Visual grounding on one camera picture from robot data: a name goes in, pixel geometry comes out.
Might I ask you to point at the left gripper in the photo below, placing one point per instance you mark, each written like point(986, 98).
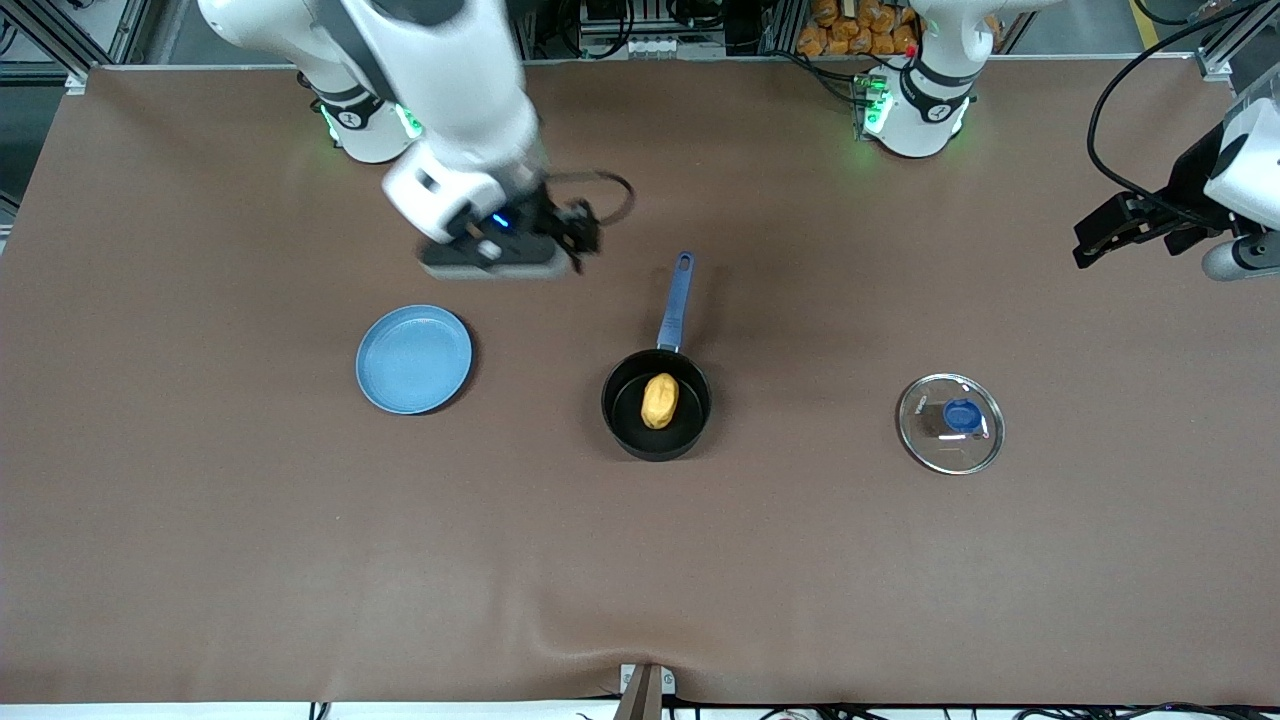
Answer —
point(1187, 188)

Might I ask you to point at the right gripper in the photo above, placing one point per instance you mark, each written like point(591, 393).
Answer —
point(553, 216)

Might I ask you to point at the yellow potato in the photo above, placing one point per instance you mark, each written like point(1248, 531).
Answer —
point(660, 400)

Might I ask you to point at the glass lid with blue knob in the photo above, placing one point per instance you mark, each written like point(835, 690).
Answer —
point(962, 415)

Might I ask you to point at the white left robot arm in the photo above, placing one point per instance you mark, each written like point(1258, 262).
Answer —
point(930, 100)

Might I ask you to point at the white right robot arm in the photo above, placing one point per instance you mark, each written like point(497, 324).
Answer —
point(450, 80)

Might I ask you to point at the blue round plate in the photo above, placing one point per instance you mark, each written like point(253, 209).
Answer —
point(412, 360)

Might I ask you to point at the white power strip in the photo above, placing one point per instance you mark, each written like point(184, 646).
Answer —
point(650, 46)

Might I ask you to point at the brown table cloth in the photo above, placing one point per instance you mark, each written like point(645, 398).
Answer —
point(640, 560)

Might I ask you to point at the bag of orange items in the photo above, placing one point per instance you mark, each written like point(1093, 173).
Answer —
point(850, 30)

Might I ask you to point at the aluminium frame profile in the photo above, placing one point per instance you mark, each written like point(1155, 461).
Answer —
point(1215, 62)
point(90, 45)

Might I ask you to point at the metal clamp bracket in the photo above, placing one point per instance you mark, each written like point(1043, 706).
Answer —
point(645, 690)

